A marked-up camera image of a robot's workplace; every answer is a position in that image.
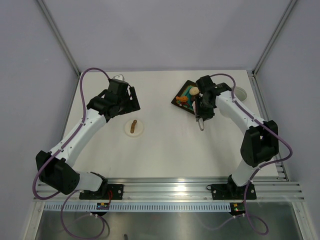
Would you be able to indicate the left aluminium frame post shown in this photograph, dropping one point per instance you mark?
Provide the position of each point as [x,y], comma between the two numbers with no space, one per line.
[46,13]

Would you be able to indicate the aluminium frame post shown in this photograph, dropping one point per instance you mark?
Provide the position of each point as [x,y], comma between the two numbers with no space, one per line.
[275,35]
[46,13]

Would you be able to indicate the white round bun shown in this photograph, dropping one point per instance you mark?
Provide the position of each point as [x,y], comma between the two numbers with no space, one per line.
[194,91]

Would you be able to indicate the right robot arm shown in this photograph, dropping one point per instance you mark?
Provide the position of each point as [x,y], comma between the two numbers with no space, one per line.
[259,144]

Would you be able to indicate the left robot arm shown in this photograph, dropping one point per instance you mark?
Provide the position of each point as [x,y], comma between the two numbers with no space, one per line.
[55,167]

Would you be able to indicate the clear plastic tongs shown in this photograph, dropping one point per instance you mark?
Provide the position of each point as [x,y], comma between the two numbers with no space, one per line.
[201,124]

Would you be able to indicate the white slotted cable duct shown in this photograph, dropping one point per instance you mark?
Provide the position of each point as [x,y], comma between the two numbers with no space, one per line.
[158,207]

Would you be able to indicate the orange fried shrimp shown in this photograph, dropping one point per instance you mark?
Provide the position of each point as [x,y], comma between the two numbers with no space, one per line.
[181,99]

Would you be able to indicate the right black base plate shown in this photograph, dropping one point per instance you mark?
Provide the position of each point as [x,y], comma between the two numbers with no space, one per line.
[226,192]

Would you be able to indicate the dark square teal plate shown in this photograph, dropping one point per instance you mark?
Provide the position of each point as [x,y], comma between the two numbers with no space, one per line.
[184,91]

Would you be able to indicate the aluminium rail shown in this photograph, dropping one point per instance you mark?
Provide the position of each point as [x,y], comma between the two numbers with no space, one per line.
[194,189]

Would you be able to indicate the white round lid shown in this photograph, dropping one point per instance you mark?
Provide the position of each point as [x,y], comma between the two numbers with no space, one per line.
[139,128]

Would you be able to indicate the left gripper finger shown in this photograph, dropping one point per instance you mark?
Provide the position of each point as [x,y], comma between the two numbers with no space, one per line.
[129,107]
[133,95]

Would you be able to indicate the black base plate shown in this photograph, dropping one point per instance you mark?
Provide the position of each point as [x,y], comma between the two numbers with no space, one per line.
[105,192]
[226,192]

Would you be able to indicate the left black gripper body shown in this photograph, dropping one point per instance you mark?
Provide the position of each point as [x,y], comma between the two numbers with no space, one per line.
[123,102]

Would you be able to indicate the brown handle on lid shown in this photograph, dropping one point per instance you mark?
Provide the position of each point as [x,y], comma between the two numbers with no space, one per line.
[133,125]

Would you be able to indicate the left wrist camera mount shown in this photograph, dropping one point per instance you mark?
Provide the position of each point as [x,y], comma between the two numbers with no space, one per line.
[119,77]

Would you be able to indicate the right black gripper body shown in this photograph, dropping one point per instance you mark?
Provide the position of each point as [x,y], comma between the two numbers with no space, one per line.
[202,109]

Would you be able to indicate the white cylindrical container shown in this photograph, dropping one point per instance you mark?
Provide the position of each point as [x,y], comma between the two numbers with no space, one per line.
[241,94]

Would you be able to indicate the right aluminium frame post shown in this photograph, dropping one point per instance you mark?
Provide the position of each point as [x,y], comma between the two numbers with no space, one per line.
[275,35]

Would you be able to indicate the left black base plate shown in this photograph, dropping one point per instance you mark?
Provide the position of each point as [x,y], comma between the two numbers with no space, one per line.
[105,192]

